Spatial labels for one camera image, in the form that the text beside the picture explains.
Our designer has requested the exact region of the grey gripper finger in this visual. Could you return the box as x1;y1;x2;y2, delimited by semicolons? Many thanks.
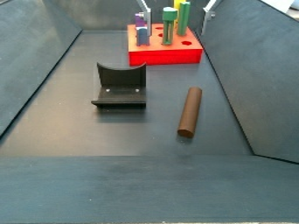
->
136;0;152;36
200;0;221;34

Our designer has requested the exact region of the brown cylinder peg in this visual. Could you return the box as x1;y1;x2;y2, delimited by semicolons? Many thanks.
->
177;87;201;138

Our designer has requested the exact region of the red peg board base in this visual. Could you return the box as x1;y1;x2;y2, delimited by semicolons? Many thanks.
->
126;24;202;66

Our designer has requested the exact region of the black curved fixture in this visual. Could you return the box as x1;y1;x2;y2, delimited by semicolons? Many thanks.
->
90;64;145;108

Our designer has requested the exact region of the purple square peg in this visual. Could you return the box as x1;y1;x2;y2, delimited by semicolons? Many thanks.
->
134;12;145;27

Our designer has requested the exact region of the green pentagon peg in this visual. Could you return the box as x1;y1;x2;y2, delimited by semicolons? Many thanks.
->
162;7;177;46

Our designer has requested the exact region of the green star peg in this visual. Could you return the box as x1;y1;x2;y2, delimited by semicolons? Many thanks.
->
176;2;190;36

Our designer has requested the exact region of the yellow arch peg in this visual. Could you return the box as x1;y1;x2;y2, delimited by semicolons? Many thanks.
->
172;0;185;17

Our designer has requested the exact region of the blue notched peg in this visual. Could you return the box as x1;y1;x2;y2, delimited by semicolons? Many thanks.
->
136;26;149;46

